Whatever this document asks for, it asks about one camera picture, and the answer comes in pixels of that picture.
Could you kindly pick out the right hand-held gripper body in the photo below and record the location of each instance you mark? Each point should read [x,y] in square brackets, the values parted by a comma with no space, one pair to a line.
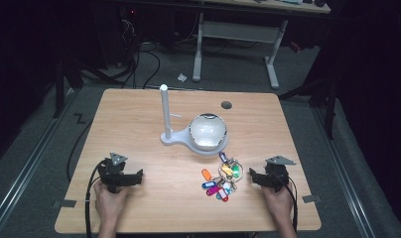
[274,175]

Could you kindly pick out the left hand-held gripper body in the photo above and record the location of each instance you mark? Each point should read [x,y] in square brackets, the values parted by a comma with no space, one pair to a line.
[117,178]

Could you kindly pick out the bunch of colourful key tags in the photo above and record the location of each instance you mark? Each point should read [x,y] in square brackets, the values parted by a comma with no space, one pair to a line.
[223,180]

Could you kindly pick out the person's left hand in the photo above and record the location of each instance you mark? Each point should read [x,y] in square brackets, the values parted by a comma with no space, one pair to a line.
[109,202]

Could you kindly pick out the person's right hand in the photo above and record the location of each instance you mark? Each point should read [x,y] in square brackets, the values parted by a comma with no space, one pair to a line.
[278,203]

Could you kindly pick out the white round bowl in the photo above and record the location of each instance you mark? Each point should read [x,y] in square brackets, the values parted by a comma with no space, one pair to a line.
[208,131]

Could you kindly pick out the white stand with pole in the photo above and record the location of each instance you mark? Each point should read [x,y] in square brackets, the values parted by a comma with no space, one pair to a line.
[165,112]

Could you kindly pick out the dark round table grommet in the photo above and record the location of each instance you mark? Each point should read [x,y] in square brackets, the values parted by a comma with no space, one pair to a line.
[226,105]

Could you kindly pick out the dark metal stand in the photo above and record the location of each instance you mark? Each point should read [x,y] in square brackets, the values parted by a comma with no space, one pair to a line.
[324,99]
[61,89]

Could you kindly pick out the white paper scrap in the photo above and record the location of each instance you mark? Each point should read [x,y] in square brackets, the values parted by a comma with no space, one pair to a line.
[182,77]

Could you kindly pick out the dark computer tower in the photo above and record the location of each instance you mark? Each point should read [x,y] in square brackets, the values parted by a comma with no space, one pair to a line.
[120,36]

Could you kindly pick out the white-framed wooden desk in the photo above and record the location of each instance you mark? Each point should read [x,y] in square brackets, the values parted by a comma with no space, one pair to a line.
[238,31]

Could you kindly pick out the grey metal bracket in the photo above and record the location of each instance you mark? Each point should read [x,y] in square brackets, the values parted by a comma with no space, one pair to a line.
[311,198]
[68,203]

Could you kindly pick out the metal floor rail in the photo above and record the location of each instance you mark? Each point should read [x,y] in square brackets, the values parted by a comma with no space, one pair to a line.
[344,172]
[26,165]

